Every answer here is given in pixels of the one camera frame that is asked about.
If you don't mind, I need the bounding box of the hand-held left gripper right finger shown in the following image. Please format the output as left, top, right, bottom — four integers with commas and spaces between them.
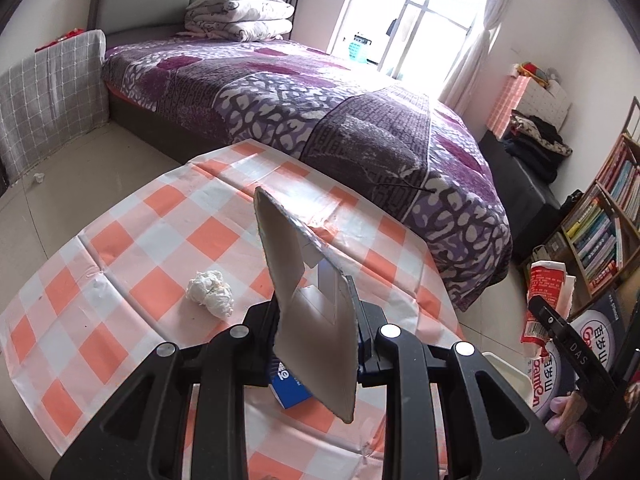
345, 275, 581, 480

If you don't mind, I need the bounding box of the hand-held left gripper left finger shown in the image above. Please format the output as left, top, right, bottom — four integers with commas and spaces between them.
50, 302, 281, 480

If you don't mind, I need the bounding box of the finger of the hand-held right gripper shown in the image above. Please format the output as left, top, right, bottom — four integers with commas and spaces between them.
527, 295, 576, 346

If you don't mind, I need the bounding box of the red instant noodle cup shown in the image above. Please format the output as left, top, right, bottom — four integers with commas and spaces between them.
520, 259, 578, 361

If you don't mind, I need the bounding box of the blue cookie box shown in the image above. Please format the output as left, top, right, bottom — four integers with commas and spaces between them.
253, 186, 362, 423

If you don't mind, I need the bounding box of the white plastic bin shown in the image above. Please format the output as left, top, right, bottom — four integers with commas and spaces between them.
477, 351, 532, 413

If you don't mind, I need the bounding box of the large blue water carton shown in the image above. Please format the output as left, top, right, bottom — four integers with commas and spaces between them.
570, 290, 640, 363

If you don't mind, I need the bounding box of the wooden bookshelf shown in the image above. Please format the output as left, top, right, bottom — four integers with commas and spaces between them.
520, 97, 640, 322

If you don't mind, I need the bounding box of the small white tissue ball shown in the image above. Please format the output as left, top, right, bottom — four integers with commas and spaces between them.
186, 270, 235, 317

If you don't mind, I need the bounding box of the small blue water carton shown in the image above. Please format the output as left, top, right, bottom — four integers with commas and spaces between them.
520, 345, 581, 419

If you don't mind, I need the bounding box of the stack of books and boxes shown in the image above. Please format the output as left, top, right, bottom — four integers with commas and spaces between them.
530, 244, 567, 272

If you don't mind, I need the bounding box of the row of thick books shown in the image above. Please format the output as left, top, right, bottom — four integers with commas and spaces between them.
565, 197, 627, 282

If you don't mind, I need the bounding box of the black bag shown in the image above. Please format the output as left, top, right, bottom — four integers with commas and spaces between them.
557, 190, 584, 232

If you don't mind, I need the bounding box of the black bench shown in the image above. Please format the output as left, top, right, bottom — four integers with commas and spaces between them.
477, 130, 564, 262

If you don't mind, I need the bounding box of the orange white checked tablecloth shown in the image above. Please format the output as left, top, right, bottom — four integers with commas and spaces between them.
0, 140, 466, 480

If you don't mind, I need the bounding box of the row of thin books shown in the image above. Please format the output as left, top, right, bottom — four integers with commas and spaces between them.
597, 135, 640, 212

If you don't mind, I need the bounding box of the pile of clothes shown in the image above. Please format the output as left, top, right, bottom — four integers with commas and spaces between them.
502, 112, 574, 184

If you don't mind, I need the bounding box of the purple patterned bedspread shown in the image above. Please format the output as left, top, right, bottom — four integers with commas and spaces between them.
100, 37, 513, 313

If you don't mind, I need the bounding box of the pink white cabinet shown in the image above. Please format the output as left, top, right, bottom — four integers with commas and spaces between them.
487, 75, 573, 142

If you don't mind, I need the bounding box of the red plush toy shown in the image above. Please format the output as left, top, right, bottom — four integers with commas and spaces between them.
517, 62, 549, 84

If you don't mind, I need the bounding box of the blue plastic basket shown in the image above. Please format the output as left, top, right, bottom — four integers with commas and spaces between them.
345, 32, 374, 64

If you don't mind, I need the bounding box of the white curtain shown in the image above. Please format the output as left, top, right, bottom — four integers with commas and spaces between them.
437, 0, 521, 107

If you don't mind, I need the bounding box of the window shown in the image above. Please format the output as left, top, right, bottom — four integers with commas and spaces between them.
327, 0, 493, 96

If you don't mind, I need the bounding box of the grey checked covered chair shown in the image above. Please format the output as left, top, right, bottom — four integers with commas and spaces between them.
0, 30, 110, 173

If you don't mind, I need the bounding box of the folded white quilt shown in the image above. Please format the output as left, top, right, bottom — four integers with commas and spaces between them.
184, 0, 296, 42

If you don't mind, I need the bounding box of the dark bed headboard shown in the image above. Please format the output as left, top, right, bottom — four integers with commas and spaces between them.
87, 0, 258, 47

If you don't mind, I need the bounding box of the red cloth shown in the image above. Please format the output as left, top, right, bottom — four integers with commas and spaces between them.
35, 30, 84, 52

